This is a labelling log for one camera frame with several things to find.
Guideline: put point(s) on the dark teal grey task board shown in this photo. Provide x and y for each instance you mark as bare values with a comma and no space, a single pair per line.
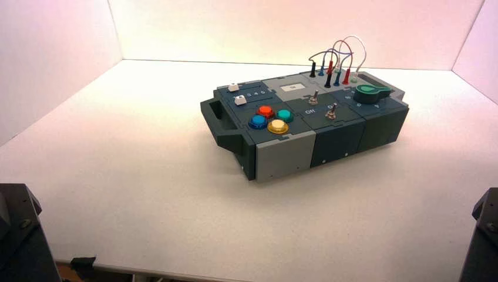
288,155

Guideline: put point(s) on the green push button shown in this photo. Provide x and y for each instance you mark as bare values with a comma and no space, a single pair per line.
284,115

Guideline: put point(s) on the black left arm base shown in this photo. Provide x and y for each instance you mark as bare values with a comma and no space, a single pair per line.
23,241

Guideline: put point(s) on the red banana plug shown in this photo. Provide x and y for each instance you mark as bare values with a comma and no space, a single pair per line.
330,67
346,77

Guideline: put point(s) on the green rotary knob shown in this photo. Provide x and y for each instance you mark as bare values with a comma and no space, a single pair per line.
365,94

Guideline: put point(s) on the blue banana plug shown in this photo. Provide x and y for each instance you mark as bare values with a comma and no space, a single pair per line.
321,71
337,78

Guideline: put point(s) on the black banana plug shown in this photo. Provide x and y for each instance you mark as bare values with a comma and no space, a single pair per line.
312,70
328,81

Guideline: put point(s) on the red push button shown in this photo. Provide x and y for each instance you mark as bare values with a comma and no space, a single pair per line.
265,111

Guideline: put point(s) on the blue push button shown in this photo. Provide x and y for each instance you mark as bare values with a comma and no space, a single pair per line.
258,122

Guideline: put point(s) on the white banana plug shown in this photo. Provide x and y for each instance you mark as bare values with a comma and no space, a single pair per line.
354,78

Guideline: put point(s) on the yellow push button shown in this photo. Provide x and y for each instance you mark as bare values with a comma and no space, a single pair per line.
278,126

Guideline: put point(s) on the metal toggle switch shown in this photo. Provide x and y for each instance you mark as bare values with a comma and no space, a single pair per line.
331,113
313,99

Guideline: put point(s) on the white display label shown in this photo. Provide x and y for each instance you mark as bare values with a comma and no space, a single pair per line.
292,88

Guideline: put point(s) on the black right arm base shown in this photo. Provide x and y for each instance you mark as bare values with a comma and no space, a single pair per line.
484,241

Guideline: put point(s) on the white slider knob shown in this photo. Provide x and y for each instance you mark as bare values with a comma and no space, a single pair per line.
240,100
233,87

